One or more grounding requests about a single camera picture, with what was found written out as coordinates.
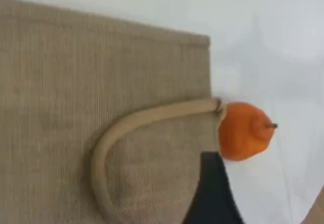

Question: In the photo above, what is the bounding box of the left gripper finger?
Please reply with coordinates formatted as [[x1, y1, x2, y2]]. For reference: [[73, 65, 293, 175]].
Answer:
[[183, 151, 245, 224]]

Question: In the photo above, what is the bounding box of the orange pear-shaped fruit toy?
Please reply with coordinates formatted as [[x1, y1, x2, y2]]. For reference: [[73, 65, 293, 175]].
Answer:
[[218, 102, 279, 162]]

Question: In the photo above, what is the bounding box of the brown jute tote bag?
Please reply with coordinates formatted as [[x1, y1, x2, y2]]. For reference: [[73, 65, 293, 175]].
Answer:
[[0, 0, 224, 224]]

